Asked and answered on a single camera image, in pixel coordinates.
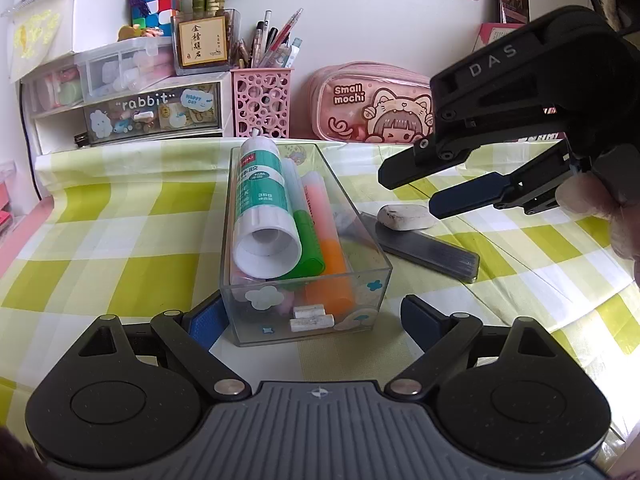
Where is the orange highlighter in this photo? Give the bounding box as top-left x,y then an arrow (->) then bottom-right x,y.
305,237 -> 356,321

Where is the green white glue stick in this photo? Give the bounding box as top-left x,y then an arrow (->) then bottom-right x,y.
232,138 -> 303,279

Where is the pink cartoon pencil case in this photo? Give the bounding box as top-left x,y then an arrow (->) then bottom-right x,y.
307,61 -> 436,143

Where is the green checked tablecloth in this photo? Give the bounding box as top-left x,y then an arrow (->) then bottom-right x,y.
0,137 -> 640,461

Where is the white eraser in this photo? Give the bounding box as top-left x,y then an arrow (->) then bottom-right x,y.
376,203 -> 436,232

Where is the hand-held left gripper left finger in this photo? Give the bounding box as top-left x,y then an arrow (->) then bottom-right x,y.
65,294 -> 251,401

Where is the pink desk mat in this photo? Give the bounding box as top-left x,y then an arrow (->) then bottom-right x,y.
0,195 -> 56,281

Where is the white drawer organizer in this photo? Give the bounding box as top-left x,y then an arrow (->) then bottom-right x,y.
20,70 -> 233,156

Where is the clear compartment box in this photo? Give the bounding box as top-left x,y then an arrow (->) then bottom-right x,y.
22,37 -> 176,111

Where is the grey metal case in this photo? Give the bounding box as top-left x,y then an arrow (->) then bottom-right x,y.
360,210 -> 481,283

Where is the pink perforated pen holder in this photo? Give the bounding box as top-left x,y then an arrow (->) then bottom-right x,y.
231,67 -> 293,139

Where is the person's right hand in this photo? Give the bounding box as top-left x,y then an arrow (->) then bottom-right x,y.
555,174 -> 640,281

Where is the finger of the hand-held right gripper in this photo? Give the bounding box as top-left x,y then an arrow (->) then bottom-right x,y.
377,104 -> 568,191
429,139 -> 575,219

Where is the pink highlighter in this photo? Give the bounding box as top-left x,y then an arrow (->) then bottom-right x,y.
300,170 -> 343,241

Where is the glass vase with label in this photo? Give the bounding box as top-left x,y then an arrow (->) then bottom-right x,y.
171,8 -> 242,77

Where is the white storage box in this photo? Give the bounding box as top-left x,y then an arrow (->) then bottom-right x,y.
2,0 -> 136,83

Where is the small yellow figurine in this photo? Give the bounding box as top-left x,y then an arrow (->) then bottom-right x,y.
117,24 -> 163,41

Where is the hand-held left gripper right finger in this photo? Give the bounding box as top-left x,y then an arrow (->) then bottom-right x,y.
385,294 -> 566,402

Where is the colourful puzzle cube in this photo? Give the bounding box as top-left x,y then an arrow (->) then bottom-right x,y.
131,0 -> 182,31

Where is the clear plastic tray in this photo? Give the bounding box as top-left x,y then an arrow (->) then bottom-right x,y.
219,142 -> 393,348

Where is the dark blurred cloth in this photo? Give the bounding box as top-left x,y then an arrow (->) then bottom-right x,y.
0,427 -> 51,480

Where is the green highlighter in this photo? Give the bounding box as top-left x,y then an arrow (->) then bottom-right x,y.
280,157 -> 326,281

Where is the bunch of pens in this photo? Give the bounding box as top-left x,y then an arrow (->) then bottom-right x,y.
235,7 -> 305,70

